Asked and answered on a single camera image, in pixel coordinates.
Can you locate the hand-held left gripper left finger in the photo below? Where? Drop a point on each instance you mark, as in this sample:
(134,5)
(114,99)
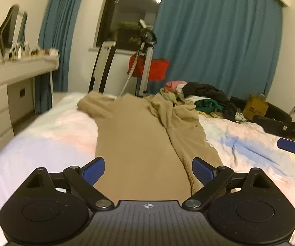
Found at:
(93,170)

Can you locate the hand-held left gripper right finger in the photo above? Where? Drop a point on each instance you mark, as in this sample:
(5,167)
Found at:
(202,170)

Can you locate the tan skeleton print shirt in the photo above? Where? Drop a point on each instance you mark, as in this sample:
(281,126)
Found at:
(137,138)

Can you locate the black bag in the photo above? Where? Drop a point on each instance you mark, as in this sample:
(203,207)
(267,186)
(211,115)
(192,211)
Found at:
(275,115)

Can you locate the brown paper bag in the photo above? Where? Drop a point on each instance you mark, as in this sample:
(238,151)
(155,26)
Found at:
(255,107)

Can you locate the dark grey garment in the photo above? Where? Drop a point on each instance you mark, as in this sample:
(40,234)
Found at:
(229,111)

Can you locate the teal garment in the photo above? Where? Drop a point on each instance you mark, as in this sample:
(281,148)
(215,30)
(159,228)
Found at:
(209,105)

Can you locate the black garment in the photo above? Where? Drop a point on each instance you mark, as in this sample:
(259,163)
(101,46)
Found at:
(203,91)

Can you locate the pale yellow garment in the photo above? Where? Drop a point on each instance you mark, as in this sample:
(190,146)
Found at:
(169,97)

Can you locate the pink garment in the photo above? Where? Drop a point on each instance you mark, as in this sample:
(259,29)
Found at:
(174,85)

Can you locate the white and black chair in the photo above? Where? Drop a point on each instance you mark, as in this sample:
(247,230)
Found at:
(103,64)

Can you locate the red cloth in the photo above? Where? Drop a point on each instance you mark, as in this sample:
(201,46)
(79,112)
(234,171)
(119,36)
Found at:
(157,69)

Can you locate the garment steamer on stand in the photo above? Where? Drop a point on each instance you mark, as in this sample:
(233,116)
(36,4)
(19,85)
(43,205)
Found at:
(144,64)

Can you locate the wide blue curtain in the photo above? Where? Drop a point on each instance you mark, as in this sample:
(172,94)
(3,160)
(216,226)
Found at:
(219,35)

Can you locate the row of cosmetic bottles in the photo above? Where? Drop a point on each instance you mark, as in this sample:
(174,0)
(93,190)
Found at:
(26,52)

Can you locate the narrow blue curtain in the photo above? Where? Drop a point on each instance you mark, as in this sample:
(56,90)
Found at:
(57,30)

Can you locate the dark window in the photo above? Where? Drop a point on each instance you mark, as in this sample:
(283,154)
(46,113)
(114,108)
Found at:
(132,12)

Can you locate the wavy vanity mirror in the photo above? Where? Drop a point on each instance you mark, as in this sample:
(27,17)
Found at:
(7,30)

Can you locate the black wall socket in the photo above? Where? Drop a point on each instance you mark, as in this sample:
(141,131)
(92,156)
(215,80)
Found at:
(22,93)

